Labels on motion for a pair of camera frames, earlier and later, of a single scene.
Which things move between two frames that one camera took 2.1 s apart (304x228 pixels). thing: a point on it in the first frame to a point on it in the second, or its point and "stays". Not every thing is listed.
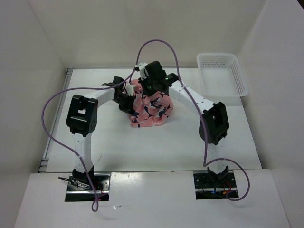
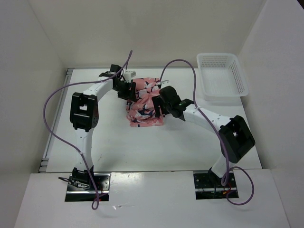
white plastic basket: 222,75 stays
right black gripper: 147,92 to 157,101
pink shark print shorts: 149,110 stays
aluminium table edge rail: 43,167 stays
